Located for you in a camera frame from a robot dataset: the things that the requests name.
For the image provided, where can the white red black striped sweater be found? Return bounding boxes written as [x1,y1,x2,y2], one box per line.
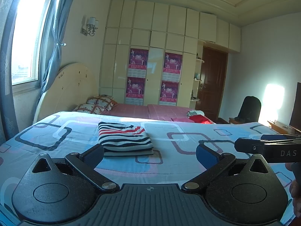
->
[98,122,154,157]

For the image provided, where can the wooden side table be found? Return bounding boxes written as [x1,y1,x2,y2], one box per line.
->
[268,121,300,135]

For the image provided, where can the black chair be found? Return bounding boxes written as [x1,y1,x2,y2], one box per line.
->
[229,96,261,124]

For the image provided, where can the dark television screen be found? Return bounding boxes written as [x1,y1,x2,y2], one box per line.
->
[289,82,301,132]

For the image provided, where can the red folded cloth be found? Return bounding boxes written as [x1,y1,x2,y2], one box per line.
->
[189,115,213,124]

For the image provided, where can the white green folded cloth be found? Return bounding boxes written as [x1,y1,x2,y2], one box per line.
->
[187,110,205,117]

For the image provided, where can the patterned pillow near headboard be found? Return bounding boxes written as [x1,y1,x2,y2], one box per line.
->
[86,95,118,111]

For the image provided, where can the pink bed cover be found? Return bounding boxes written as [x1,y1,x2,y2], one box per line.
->
[101,104,193,122]

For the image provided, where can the lower right pink poster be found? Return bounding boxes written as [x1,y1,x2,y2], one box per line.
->
[160,81,179,103]

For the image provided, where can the pink poster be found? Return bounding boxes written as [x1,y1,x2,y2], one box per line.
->
[125,76,145,98]
[160,81,179,103]
[128,48,148,70]
[163,53,183,75]

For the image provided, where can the cream rounded headboard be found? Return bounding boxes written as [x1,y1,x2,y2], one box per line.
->
[33,63,98,123]

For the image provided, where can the brown wooden door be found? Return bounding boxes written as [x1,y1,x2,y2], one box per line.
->
[195,47,228,122]

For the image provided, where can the lower left pink poster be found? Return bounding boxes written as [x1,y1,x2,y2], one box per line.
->
[125,76,145,98]

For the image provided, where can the upper right pink poster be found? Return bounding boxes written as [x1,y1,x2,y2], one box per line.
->
[163,53,183,75]

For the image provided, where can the cream built-in wardrobe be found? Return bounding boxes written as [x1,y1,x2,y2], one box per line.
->
[100,0,241,107]

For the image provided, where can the upper left pink poster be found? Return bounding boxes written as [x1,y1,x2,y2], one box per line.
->
[128,48,148,70]

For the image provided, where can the window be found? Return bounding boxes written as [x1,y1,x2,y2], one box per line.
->
[11,0,52,86]

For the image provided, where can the blue grey curtain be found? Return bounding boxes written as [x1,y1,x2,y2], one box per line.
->
[0,0,73,142]

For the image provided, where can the wall lamp with shades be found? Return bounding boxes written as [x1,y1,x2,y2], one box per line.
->
[81,17,99,36]

